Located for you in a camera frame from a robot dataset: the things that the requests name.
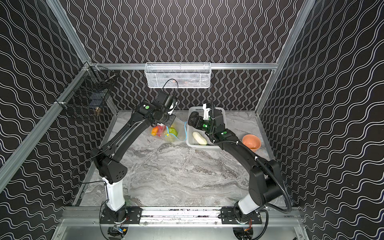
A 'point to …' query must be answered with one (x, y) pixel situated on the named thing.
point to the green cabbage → (172, 134)
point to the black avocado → (194, 117)
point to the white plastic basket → (190, 141)
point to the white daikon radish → (200, 140)
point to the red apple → (161, 130)
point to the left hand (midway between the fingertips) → (173, 117)
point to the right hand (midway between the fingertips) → (192, 119)
